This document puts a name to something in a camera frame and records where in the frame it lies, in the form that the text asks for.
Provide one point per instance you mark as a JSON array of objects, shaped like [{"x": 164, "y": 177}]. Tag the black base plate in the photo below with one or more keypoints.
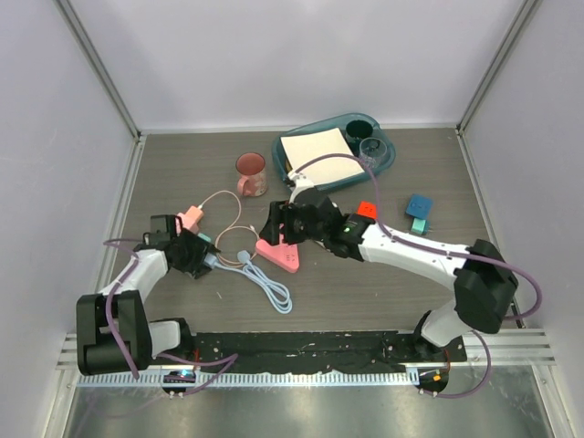
[{"x": 351, "y": 352}]

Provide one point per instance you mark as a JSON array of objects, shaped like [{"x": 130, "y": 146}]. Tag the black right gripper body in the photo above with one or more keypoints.
[{"x": 295, "y": 230}]

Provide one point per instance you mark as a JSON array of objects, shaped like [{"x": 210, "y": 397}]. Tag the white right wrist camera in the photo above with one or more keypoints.
[{"x": 298, "y": 182}]

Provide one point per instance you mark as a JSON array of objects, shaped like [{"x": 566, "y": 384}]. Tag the mint green plug adapter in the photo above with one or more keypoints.
[{"x": 206, "y": 238}]

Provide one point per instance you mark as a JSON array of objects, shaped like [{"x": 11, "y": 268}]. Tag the pink triangular power strip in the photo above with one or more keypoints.
[{"x": 283, "y": 255}]

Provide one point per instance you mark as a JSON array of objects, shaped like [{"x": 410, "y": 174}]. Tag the teal plastic tray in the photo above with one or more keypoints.
[{"x": 283, "y": 167}]

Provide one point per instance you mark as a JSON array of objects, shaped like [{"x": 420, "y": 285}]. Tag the blue cube socket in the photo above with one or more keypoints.
[{"x": 419, "y": 207}]

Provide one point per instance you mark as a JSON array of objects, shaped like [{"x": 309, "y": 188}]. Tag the white paper sheet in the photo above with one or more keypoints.
[{"x": 304, "y": 148}]

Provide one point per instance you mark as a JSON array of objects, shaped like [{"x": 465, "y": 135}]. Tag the red cube socket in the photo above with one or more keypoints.
[{"x": 367, "y": 209}]

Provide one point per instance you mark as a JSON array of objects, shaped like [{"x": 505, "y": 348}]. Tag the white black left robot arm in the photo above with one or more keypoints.
[{"x": 113, "y": 332}]

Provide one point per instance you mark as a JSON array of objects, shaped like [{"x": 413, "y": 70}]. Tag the clear glass cup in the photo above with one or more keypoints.
[{"x": 372, "y": 152}]

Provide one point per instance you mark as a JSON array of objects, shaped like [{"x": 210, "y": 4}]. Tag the light blue power strip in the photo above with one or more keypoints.
[{"x": 210, "y": 261}]

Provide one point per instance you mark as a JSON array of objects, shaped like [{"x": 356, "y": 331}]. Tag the dark green cup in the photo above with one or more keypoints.
[{"x": 358, "y": 130}]

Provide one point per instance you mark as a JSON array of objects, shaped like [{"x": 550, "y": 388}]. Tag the pink cube socket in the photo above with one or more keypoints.
[{"x": 184, "y": 223}]

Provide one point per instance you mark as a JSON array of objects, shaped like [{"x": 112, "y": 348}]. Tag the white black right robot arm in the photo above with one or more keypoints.
[{"x": 483, "y": 287}]

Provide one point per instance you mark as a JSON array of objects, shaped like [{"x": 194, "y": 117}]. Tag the pink charger plug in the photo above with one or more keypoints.
[{"x": 195, "y": 213}]

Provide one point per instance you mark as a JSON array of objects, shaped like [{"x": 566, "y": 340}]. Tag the teal plug adapter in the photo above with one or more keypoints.
[{"x": 420, "y": 226}]

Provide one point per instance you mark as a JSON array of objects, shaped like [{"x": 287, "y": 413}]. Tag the perforated cable duct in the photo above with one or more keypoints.
[{"x": 159, "y": 377}]

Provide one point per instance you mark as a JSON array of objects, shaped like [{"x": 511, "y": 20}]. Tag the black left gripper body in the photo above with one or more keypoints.
[{"x": 191, "y": 253}]

